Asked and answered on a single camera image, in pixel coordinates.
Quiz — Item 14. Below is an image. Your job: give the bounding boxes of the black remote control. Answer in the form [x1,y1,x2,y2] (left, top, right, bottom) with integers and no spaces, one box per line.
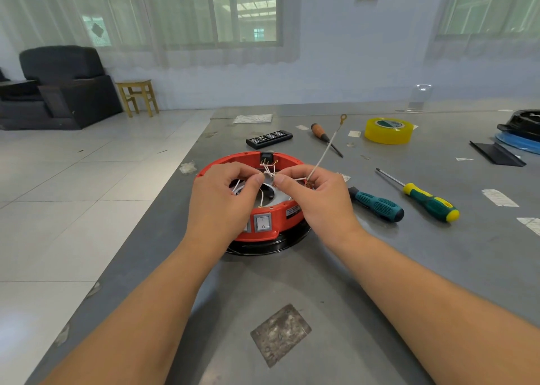
[245,129,294,151]

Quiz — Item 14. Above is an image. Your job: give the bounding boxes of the person's left hand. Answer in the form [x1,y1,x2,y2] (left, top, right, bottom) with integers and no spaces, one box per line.
[184,162,269,259]

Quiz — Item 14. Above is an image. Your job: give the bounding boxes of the teal handle screwdriver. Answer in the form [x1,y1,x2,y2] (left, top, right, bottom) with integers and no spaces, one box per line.
[348,187,405,223]

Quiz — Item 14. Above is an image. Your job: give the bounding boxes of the black armchair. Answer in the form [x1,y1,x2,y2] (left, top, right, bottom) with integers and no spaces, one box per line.
[0,46,124,130]

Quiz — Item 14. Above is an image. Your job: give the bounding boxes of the person's left forearm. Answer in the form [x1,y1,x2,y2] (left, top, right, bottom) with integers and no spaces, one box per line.
[42,241,233,385]

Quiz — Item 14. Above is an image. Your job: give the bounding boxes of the wide white tape strips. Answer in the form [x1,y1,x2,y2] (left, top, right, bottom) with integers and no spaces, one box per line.
[516,217,540,237]

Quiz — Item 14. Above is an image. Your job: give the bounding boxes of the orange handle screwdriver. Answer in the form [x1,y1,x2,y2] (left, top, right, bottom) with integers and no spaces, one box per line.
[310,123,344,158]

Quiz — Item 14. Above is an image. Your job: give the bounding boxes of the white paper sheet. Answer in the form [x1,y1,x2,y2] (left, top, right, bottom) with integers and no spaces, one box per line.
[233,113,275,125]

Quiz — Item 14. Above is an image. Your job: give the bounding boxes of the small wooden stool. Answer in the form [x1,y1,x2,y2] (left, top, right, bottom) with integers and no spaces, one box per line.
[115,79,160,119]

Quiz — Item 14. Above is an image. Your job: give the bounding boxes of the sheer white curtain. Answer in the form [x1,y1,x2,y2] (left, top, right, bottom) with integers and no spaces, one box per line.
[0,0,300,68]
[426,0,540,61]

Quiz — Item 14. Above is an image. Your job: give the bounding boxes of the narrow white tape strip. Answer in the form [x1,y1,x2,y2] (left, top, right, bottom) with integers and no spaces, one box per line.
[481,188,520,208]

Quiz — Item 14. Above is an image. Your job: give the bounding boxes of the black flat plate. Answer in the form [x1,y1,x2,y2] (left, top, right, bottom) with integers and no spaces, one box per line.
[470,140,527,167]

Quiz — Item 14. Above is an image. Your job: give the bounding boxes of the person's right forearm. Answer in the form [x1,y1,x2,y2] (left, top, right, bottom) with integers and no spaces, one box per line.
[325,229,540,385]

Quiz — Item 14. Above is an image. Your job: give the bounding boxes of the black round appliance part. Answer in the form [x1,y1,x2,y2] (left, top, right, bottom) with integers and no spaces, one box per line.
[498,108,540,141]

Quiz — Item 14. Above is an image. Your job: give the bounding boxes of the blue ring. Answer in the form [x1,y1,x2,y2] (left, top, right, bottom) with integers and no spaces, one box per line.
[496,130,540,155]

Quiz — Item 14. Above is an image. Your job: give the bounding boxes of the white wire with ring terminal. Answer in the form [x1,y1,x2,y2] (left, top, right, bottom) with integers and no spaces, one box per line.
[305,115,349,183]

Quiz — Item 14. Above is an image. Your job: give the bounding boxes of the yellow tape roll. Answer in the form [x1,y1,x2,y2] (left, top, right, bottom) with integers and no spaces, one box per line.
[364,116,417,146]

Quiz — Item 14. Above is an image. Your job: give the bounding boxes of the red round appliance base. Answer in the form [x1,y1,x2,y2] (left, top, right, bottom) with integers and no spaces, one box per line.
[197,151,312,257]

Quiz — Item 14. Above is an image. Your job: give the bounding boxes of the person's right hand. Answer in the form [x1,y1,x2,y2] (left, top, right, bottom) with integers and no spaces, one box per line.
[272,165,366,251]

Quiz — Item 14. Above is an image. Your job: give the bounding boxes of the large barred window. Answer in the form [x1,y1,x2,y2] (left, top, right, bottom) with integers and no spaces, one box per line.
[439,0,540,38]
[80,0,280,46]

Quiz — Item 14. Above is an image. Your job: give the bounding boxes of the green yellow handle screwdriver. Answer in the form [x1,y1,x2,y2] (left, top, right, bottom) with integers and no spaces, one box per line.
[375,167,461,224]

